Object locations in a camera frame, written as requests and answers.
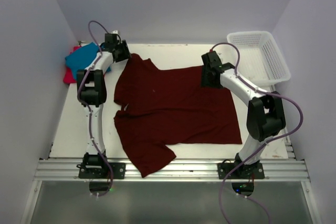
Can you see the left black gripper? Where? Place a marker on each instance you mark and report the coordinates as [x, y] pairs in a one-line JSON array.
[[126, 54]]

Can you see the folded pink t-shirt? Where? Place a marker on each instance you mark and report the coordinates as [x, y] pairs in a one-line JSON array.
[[68, 77]]

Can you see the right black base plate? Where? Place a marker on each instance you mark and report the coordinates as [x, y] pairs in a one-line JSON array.
[[255, 170]]

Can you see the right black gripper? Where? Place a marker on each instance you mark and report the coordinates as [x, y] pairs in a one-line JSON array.
[[205, 82]]

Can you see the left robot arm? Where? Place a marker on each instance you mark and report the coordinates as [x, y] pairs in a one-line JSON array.
[[92, 94]]

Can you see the aluminium mounting rail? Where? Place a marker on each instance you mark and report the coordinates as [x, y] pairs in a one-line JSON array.
[[181, 170]]

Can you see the dark red t-shirt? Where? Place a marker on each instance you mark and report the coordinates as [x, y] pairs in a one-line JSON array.
[[159, 108]]

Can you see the white plastic basket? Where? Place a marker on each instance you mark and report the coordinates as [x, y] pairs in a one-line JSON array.
[[261, 60]]

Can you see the folded blue t-shirt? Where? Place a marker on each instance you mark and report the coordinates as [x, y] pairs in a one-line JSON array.
[[82, 58]]

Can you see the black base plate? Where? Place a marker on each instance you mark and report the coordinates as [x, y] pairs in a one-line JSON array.
[[104, 171], [255, 170]]

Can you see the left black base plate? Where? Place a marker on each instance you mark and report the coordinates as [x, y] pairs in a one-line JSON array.
[[104, 171]]

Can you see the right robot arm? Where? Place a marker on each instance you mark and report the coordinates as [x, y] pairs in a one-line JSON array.
[[265, 115]]

